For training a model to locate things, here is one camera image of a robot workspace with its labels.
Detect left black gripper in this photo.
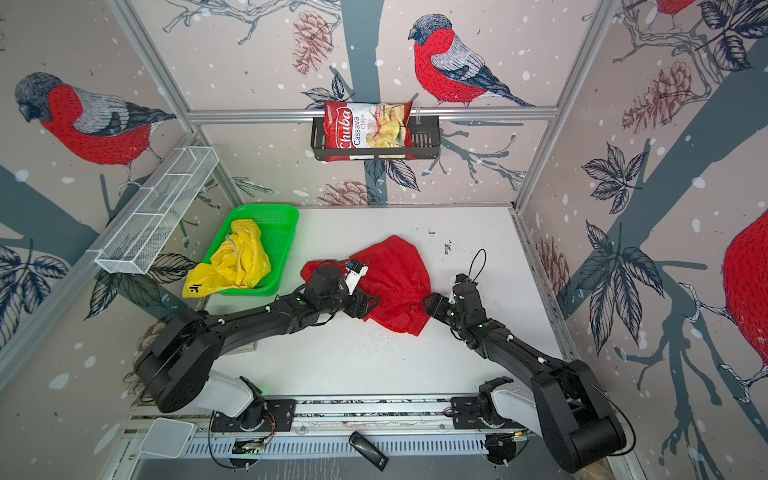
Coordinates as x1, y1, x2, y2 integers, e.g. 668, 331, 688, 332
319, 283, 382, 318

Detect red shorts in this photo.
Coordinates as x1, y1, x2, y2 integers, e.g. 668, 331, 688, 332
299, 235, 433, 337

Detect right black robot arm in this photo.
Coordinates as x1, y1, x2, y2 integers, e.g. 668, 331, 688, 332
423, 274, 628, 473

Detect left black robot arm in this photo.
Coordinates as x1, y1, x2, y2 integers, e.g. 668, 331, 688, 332
134, 260, 379, 413

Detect yellow shorts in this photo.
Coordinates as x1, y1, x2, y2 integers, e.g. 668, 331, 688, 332
182, 219, 272, 298

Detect green plastic tray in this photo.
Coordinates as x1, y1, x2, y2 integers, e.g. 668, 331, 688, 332
203, 203, 300, 297

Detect black remote-like device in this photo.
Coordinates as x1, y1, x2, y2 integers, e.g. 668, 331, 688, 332
348, 432, 389, 471

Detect red cassava chips bag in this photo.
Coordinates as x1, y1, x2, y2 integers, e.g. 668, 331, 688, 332
323, 101, 413, 149

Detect white square pad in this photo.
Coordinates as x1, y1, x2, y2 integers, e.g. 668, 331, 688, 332
139, 418, 197, 459

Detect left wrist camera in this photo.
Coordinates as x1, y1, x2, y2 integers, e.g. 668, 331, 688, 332
344, 259, 368, 295

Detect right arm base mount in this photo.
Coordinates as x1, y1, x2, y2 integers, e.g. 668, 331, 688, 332
444, 377, 541, 435

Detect aluminium rail base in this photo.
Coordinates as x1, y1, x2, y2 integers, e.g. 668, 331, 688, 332
119, 395, 538, 468

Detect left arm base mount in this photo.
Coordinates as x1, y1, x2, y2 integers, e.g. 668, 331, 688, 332
210, 376, 297, 434

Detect black wall basket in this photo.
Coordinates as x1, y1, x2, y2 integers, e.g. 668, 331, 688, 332
310, 116, 441, 161

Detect white wire mesh basket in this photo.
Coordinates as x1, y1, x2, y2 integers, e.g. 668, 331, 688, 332
95, 146, 219, 274

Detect horizontal aluminium frame bar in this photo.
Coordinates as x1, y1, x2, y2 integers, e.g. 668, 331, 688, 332
187, 106, 560, 125

